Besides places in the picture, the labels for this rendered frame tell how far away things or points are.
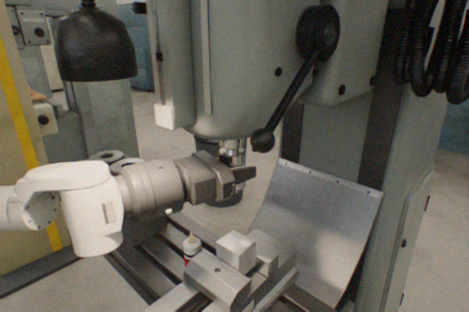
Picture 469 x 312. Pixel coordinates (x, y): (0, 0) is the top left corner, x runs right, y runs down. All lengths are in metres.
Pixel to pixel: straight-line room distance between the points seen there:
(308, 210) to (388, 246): 0.23
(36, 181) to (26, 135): 1.71
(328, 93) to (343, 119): 0.30
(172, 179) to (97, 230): 0.12
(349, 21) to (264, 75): 0.18
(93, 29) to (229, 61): 0.15
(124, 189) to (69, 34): 0.21
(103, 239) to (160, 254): 0.38
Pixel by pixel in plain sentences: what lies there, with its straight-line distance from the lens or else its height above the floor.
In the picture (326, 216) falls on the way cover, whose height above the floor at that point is 1.00.
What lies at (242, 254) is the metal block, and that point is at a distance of 0.58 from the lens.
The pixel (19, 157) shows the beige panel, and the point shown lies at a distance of 2.19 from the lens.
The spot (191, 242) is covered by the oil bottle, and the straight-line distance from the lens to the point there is 0.69.
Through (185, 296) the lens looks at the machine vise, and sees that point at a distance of 0.62.
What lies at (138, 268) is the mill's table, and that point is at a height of 0.93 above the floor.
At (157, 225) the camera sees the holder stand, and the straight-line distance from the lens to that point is 0.88.
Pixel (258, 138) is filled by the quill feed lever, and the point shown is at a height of 1.35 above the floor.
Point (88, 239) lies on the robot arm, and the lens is 0.45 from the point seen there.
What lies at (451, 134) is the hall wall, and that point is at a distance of 4.72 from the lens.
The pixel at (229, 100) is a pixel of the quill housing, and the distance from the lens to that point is 0.38.
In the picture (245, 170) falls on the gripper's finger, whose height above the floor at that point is 1.24.
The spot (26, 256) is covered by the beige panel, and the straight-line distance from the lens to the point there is 2.47.
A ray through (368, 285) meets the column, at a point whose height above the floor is 0.79.
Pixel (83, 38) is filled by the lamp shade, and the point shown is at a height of 1.45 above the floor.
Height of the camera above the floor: 1.46
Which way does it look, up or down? 23 degrees down
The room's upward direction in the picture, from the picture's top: straight up
